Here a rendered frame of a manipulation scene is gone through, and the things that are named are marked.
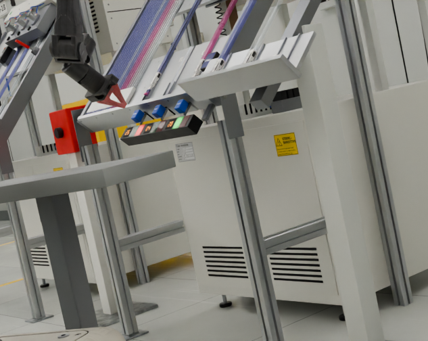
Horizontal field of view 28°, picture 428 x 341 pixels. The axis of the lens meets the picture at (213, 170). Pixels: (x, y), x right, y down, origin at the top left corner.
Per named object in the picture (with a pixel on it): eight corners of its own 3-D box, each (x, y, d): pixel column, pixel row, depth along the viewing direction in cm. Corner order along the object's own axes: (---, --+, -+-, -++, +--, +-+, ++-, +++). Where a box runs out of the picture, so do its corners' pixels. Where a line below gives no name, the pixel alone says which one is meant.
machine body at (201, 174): (347, 327, 237) (303, 109, 232) (202, 310, 293) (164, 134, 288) (485, 263, 275) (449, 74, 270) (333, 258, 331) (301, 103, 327)
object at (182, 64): (211, 97, 216) (203, 89, 215) (89, 124, 270) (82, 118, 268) (241, 38, 223) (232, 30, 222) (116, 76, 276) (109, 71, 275)
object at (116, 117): (217, 106, 217) (197, 90, 214) (94, 132, 270) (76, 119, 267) (218, 102, 218) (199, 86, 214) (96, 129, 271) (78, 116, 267)
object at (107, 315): (102, 327, 298) (53, 109, 292) (71, 322, 317) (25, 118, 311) (158, 306, 312) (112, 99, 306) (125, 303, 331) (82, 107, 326)
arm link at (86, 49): (47, 47, 220) (78, 49, 218) (61, 16, 227) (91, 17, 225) (59, 78, 230) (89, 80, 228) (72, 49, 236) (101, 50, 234)
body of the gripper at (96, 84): (99, 82, 237) (79, 66, 234) (117, 77, 229) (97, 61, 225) (88, 101, 235) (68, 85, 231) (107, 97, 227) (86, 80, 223)
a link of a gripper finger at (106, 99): (122, 98, 241) (97, 78, 236) (135, 95, 235) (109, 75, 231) (111, 118, 239) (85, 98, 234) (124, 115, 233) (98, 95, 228)
